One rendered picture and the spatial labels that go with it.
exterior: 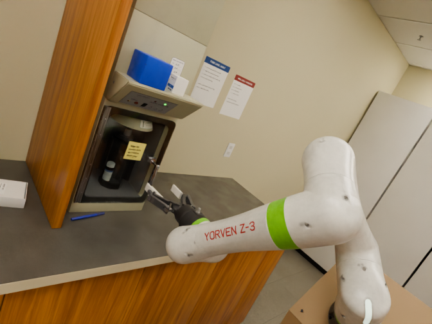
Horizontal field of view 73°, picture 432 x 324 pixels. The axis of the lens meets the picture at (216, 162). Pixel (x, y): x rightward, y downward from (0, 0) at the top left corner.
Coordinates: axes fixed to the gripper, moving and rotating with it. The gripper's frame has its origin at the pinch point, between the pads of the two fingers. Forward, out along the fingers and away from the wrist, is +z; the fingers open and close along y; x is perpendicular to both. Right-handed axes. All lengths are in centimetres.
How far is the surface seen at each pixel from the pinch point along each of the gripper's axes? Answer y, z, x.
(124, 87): 26.7, 3.4, -34.1
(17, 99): 43, 56, -7
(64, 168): 34.9, 8.3, -1.3
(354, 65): -206, 56, -108
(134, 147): 10.7, 12.0, -11.0
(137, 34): 23, 13, -50
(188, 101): 2.4, 1.6, -36.1
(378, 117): -284, 40, -78
